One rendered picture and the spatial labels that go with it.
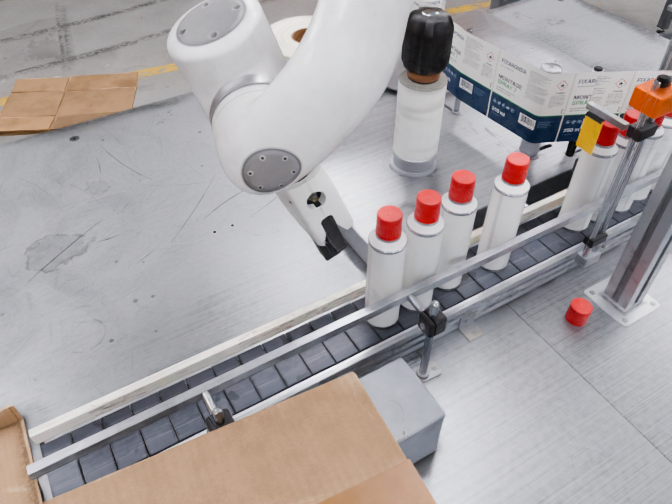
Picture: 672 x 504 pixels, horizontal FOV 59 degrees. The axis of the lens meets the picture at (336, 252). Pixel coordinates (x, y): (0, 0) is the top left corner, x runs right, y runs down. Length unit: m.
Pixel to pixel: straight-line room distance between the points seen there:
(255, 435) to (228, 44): 0.31
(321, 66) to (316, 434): 0.29
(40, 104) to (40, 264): 2.27
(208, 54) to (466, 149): 0.82
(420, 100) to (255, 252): 0.39
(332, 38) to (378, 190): 0.69
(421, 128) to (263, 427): 0.70
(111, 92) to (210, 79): 2.86
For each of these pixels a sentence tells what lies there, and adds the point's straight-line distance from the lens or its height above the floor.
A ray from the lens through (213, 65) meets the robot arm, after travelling 0.49.
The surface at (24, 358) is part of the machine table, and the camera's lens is 1.02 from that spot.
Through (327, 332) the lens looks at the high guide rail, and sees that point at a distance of 0.77.
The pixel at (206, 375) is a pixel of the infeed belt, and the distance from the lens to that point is 0.85.
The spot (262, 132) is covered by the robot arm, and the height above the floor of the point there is 1.33.
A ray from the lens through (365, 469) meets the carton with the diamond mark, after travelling 0.50.
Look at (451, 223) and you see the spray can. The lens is 0.84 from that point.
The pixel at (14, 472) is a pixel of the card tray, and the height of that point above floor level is 0.83.
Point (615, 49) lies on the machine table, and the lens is 1.86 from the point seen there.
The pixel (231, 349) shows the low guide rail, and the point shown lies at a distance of 0.83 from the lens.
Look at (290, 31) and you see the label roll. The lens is 1.33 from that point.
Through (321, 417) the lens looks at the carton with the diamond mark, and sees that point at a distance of 0.52.
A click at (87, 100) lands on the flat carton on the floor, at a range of 3.33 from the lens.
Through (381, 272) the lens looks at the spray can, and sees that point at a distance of 0.79.
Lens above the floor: 1.57
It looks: 45 degrees down
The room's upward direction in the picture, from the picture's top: straight up
